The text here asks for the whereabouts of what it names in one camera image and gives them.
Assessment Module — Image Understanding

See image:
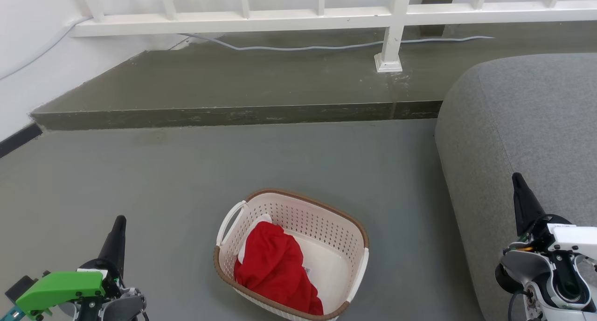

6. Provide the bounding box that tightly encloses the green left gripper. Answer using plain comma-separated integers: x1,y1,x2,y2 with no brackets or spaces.
15,215,127,321

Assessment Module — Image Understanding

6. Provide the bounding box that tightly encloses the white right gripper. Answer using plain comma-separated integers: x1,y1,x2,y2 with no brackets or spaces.
512,173,597,262

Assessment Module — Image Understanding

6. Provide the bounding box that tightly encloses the white perforated laundry basket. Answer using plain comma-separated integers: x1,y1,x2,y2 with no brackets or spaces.
214,188,370,321

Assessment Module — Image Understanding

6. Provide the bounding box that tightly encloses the grey fabric sofa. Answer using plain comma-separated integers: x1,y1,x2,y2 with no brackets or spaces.
434,53,597,321

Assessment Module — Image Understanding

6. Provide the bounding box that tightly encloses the red garment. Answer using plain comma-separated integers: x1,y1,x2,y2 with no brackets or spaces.
234,221,324,316

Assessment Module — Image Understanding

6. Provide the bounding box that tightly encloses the white metal railing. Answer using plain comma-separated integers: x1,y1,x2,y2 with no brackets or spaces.
69,0,597,73

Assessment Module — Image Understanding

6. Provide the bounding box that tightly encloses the black wall baseboard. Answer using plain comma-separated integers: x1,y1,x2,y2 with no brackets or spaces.
0,122,43,159

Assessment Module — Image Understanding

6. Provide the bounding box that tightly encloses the white wall cable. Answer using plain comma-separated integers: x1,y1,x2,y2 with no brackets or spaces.
0,16,92,82

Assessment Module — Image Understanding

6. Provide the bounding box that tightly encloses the grey floor cable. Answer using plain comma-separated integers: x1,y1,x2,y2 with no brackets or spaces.
179,33,495,52

